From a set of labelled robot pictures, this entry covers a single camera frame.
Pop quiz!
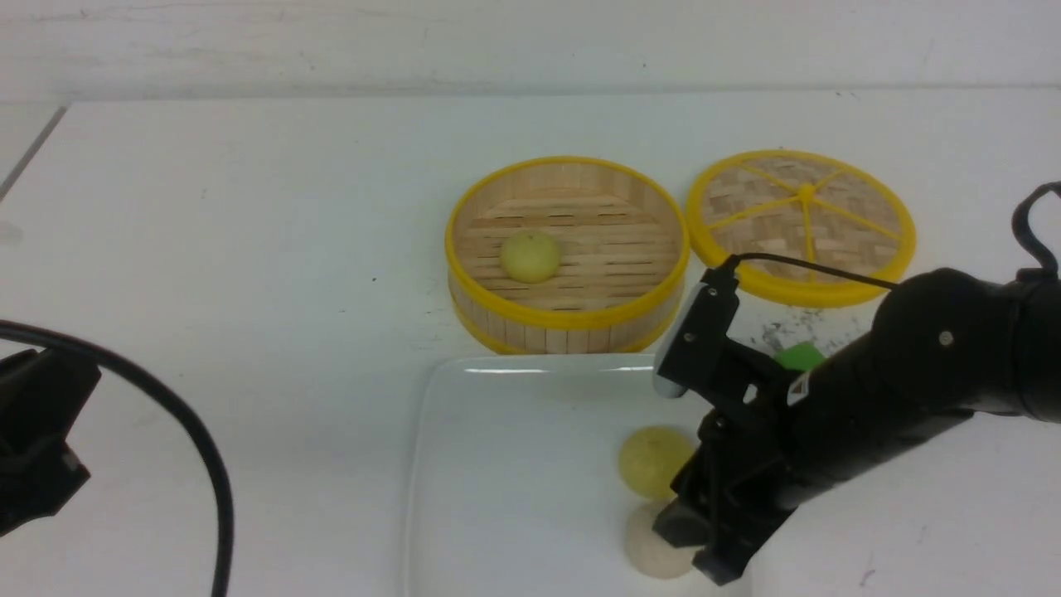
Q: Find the bamboo steamer basket yellow rim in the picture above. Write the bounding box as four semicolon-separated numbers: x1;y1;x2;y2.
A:
443;156;690;354

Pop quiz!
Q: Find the bamboo steamer lid yellow rim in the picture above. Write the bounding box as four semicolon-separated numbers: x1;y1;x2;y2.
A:
686;148;917;309

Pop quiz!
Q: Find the white steamed bun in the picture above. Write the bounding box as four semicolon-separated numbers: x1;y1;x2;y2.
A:
623;501;696;580

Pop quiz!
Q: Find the yellow steamed bun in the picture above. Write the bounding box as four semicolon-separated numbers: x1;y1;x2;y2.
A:
618;425;695;501
500;231;561;284

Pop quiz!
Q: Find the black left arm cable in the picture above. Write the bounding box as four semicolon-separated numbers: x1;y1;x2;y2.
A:
0;319;234;597

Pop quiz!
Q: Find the green cube block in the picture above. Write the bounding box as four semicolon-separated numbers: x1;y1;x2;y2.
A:
773;343;827;371

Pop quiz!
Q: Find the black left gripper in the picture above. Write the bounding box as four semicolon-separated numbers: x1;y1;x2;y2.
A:
1;349;101;535

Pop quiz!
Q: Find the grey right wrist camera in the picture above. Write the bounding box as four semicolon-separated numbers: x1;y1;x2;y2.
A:
653;265;740;398

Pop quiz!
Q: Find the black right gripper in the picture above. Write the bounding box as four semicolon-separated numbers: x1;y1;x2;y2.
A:
653;336;838;586

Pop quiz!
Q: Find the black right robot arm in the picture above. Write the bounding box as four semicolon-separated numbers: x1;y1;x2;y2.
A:
653;268;1060;585

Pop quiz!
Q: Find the white square plate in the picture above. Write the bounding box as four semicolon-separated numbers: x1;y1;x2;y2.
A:
403;354;753;596

